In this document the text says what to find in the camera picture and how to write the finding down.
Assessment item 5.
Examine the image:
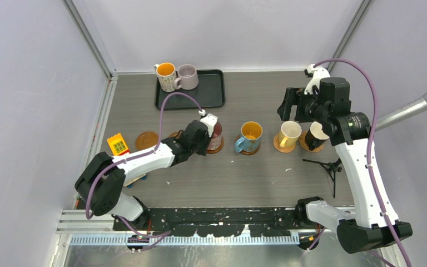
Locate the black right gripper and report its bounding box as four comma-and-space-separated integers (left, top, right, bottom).
277, 86, 329, 123

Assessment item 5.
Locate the black serving tray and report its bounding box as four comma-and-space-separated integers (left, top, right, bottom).
165, 69, 226, 111

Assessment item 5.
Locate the blue mug orange inside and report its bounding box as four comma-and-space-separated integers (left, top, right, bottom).
234, 121, 263, 153

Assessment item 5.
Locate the white mug orange inside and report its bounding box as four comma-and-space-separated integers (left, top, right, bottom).
154, 62, 177, 92

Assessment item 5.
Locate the lilac mug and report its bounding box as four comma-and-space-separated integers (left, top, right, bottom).
173, 64, 199, 90

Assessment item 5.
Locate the toy block house car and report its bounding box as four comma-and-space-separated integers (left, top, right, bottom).
106, 132, 148, 189

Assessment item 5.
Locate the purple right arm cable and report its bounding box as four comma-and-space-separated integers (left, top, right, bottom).
305, 58, 414, 267

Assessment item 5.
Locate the pink patterned mug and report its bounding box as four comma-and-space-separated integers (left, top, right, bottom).
207, 122, 223, 150

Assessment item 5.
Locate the yellow mug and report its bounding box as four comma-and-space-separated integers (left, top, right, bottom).
279, 121, 302, 147

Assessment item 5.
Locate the brown wooden coaster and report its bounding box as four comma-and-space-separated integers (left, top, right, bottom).
235, 135, 261, 156
206, 138, 224, 154
169, 130, 183, 139
135, 131, 158, 151

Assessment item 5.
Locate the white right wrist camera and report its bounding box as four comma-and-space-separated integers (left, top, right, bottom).
304, 64, 330, 95

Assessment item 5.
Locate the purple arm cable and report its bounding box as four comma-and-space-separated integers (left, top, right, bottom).
305, 58, 414, 267
85, 92, 206, 253

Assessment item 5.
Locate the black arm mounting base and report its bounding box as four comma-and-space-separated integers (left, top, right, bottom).
113, 207, 324, 238

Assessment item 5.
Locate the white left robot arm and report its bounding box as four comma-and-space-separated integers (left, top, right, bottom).
75, 114, 217, 230

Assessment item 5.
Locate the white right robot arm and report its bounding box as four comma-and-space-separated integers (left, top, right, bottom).
277, 77, 413, 254

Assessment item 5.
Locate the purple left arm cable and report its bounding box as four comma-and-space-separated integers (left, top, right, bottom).
85, 92, 206, 253

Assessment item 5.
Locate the silver microphone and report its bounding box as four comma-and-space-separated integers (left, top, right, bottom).
376, 92, 427, 131

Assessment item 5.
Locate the black mug cream inside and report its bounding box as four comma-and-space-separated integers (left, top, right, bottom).
305, 122, 329, 150

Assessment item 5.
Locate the woven rattan coaster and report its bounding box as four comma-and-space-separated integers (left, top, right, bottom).
273, 134, 296, 154
299, 131, 325, 153

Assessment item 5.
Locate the black microphone tripod stand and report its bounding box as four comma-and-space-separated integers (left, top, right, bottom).
303, 159, 342, 198

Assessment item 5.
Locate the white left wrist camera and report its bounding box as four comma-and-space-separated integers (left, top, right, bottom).
198, 110, 218, 137

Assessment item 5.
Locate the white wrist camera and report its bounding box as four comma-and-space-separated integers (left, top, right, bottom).
198, 110, 218, 137
304, 64, 330, 95

